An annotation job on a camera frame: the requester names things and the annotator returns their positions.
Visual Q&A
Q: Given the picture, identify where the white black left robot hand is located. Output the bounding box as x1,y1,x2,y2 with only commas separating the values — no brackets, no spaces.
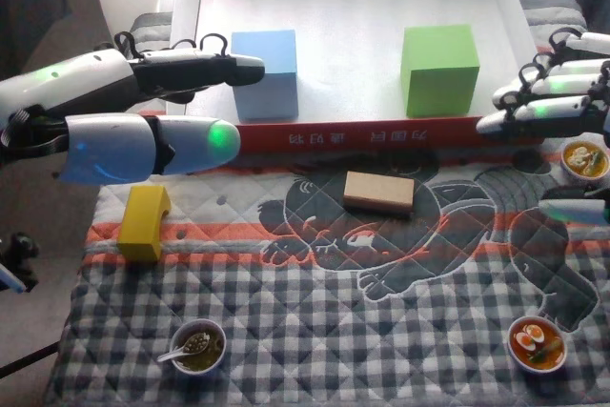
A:
0,31,266,188

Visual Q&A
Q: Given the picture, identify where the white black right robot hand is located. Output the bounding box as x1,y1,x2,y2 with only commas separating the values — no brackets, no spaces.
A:
476,27,610,226

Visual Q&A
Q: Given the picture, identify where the green cube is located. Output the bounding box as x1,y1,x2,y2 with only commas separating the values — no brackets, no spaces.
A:
399,24,480,118

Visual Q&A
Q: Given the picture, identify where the blue cube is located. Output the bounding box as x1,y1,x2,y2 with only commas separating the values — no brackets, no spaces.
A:
230,29,300,123

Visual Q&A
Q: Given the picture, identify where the red and white cardboard tray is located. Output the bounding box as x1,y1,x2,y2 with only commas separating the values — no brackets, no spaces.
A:
167,0,547,158

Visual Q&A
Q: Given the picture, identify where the toy bowl of yellow noodles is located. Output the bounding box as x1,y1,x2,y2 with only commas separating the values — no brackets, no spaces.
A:
559,139,610,184

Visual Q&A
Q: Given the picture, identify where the yellow arch block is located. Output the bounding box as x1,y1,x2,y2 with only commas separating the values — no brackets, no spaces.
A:
116,185,173,264

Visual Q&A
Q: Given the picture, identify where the brown rectangular wooden block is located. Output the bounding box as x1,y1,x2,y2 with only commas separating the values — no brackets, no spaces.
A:
342,170,416,215

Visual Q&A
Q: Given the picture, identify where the toy bowl of egg ramen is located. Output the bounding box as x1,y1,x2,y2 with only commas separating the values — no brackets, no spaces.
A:
506,315,568,375

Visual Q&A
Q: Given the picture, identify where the white toy spoon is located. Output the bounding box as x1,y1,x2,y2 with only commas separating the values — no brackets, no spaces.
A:
155,333,212,363

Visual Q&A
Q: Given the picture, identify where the toy bowl of green soup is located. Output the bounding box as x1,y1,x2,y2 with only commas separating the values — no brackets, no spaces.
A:
169,318,229,376

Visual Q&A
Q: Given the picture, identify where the grey quilt with printed bear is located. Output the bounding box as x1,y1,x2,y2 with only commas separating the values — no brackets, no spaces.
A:
45,0,610,407

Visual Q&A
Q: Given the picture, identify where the black clamp mount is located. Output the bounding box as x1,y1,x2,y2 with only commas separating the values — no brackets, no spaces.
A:
0,231,41,294

